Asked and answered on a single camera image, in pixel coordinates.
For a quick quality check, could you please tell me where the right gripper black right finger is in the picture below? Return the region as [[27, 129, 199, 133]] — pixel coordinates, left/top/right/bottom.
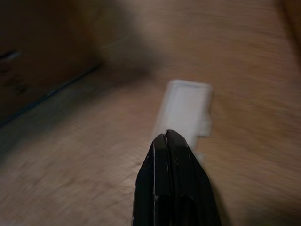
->
[[166, 129, 222, 226]]

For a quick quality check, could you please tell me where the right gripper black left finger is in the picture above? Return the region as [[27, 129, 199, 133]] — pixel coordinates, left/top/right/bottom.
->
[[131, 133, 170, 226]]

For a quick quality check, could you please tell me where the white plastic piece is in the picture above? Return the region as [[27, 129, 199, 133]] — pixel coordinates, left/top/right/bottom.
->
[[152, 79, 214, 163]]

